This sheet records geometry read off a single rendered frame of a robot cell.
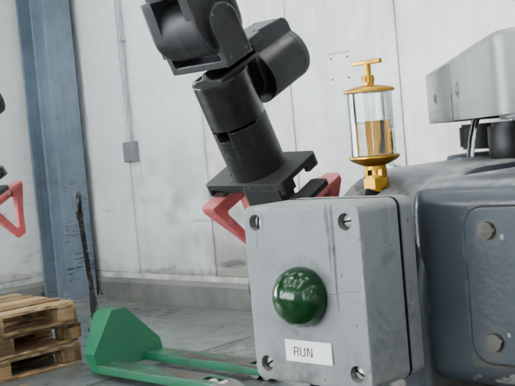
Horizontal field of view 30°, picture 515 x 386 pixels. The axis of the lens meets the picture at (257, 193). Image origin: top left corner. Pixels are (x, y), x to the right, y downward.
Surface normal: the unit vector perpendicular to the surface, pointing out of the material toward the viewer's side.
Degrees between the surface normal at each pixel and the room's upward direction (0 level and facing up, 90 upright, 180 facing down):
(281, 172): 26
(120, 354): 75
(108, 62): 90
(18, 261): 90
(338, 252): 90
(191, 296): 90
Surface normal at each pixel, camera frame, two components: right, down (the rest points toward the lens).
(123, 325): 0.68, -0.28
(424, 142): -0.68, 0.10
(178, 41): -0.55, 0.62
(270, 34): 0.70, 0.00
